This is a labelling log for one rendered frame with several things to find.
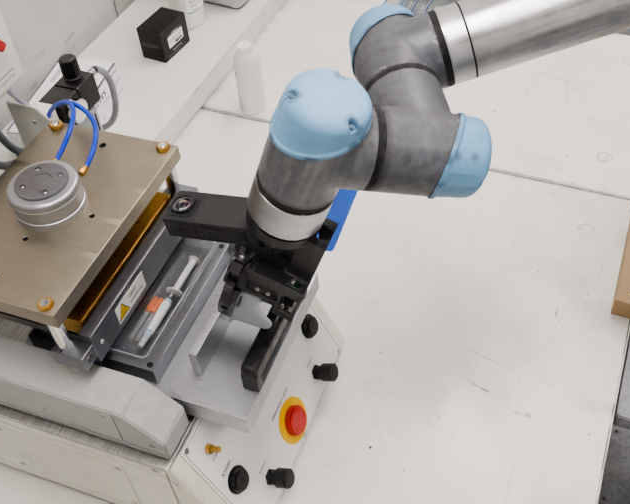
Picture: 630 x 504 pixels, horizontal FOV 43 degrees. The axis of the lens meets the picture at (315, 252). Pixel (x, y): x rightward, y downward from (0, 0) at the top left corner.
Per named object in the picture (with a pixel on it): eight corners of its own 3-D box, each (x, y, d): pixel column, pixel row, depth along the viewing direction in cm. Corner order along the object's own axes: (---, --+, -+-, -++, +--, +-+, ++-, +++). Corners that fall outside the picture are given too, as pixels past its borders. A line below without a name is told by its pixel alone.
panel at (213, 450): (261, 540, 98) (178, 454, 88) (341, 349, 117) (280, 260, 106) (274, 542, 97) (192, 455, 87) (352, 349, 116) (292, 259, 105)
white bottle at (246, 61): (271, 106, 158) (263, 42, 147) (253, 119, 156) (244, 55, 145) (252, 97, 160) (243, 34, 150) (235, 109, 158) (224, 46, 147)
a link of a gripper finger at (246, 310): (257, 355, 90) (275, 315, 83) (210, 332, 90) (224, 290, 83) (268, 334, 92) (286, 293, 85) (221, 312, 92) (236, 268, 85)
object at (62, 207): (-102, 314, 92) (-158, 236, 82) (48, 146, 111) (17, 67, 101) (79, 369, 85) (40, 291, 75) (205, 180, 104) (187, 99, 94)
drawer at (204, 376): (27, 368, 96) (4, 329, 90) (118, 241, 110) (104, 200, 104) (250, 438, 88) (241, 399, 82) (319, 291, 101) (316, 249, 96)
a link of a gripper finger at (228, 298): (224, 327, 85) (240, 284, 79) (212, 321, 85) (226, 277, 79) (242, 295, 88) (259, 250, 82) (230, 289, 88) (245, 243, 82)
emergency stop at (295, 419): (290, 441, 105) (276, 423, 103) (301, 416, 108) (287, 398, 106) (300, 442, 105) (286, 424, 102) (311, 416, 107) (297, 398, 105)
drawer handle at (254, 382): (242, 388, 88) (238, 367, 85) (292, 288, 97) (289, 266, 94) (259, 393, 87) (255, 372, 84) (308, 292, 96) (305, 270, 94)
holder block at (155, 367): (34, 347, 93) (26, 334, 91) (119, 230, 106) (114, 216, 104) (158, 384, 89) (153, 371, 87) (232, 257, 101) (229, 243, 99)
